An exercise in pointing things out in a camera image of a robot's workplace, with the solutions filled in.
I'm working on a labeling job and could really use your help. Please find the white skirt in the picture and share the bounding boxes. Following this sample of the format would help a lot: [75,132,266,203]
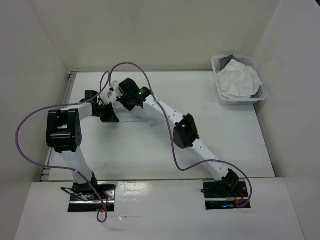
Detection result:
[112,102,160,126]
[217,59,263,99]

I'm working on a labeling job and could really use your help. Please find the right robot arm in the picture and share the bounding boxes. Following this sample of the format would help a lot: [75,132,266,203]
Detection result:
[111,78,239,198]

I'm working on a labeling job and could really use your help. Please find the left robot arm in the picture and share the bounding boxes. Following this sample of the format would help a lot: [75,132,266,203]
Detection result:
[46,90,120,200]

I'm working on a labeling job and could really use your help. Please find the dark garment in basket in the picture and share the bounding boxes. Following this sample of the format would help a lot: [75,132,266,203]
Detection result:
[219,55,237,71]

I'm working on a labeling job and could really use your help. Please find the white skirt in basket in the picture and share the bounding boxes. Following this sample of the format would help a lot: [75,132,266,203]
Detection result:
[217,59,263,99]

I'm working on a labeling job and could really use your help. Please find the white plastic laundry basket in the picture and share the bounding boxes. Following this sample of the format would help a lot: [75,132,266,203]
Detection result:
[211,55,268,106]

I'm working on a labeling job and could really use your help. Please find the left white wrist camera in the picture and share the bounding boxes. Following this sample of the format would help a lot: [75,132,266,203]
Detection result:
[99,89,117,105]

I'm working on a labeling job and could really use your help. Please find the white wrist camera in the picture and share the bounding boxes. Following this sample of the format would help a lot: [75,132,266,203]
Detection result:
[99,89,117,105]
[109,80,119,92]

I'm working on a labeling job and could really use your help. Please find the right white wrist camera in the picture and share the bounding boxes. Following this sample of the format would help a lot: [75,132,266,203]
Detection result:
[109,80,119,92]

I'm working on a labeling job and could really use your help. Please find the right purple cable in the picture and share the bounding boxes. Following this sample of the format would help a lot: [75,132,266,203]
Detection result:
[109,62,253,209]

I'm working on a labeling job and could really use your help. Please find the purple cable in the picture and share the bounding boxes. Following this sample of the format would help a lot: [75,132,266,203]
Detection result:
[15,70,114,223]
[109,62,253,209]

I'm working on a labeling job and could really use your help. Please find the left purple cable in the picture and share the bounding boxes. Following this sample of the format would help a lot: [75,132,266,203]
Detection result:
[15,70,114,223]

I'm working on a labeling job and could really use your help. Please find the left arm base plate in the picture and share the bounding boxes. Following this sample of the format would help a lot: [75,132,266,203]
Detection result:
[60,181,116,213]

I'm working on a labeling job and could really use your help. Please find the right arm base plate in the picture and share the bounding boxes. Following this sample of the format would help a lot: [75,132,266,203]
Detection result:
[201,180,249,210]

